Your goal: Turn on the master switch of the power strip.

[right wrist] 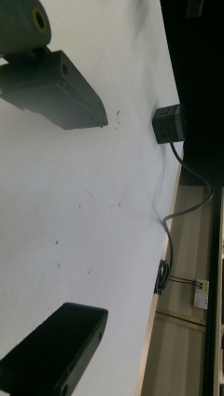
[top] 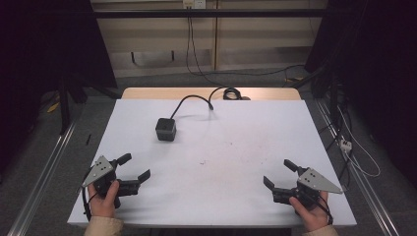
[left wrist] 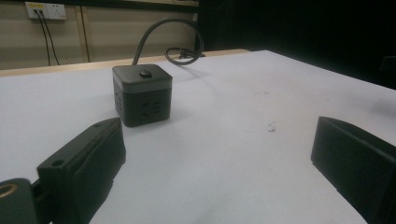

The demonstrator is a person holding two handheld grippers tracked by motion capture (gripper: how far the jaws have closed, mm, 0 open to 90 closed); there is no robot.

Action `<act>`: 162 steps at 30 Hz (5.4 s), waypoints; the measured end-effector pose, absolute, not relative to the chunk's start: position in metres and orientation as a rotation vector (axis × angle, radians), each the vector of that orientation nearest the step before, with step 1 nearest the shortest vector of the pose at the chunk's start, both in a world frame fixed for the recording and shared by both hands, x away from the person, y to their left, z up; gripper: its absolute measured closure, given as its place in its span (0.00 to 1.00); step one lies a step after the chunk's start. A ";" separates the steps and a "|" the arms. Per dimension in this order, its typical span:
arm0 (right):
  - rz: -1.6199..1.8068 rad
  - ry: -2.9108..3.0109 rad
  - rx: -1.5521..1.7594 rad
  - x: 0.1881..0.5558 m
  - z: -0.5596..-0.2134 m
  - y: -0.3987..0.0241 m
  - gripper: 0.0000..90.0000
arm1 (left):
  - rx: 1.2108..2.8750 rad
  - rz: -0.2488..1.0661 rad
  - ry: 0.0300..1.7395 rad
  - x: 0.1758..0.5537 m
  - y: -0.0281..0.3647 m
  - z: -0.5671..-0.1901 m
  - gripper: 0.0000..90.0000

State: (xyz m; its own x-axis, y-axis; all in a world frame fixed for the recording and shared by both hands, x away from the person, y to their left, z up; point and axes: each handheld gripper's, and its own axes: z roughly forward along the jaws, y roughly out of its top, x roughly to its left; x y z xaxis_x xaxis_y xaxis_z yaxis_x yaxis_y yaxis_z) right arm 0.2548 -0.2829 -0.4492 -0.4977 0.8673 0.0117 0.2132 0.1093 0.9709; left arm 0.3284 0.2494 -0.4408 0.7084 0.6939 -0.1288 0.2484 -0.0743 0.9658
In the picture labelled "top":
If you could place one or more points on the dark curtain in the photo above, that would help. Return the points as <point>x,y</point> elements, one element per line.
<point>377,65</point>
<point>39,59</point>

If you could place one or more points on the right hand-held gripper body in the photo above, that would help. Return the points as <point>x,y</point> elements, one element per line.
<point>314,182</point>

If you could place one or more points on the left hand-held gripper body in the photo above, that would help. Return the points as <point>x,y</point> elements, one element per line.
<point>98,172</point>

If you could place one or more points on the white power strip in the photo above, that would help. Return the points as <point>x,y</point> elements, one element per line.
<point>346,145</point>

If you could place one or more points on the person's right hand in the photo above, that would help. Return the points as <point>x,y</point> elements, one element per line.
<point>314,216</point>

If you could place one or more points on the white wall socket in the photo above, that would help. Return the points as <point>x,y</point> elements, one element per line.
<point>194,3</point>

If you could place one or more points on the small black pen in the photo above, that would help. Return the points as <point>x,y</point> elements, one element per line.
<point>88,139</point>

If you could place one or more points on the yellow floor tape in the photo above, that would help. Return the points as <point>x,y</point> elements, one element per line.
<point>294,79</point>
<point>53,107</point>

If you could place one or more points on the aluminium floor rail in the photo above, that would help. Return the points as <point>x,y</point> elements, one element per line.
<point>39,183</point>
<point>367,187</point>

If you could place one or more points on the black horizontal bar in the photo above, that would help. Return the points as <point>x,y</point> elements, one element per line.
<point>209,13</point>

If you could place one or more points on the black metal stand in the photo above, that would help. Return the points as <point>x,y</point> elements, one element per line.
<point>64,108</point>

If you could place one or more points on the person's left hand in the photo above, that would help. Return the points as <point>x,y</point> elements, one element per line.
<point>103,206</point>

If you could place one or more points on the black cube power adapter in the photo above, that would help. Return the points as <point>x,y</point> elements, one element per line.
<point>166,129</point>

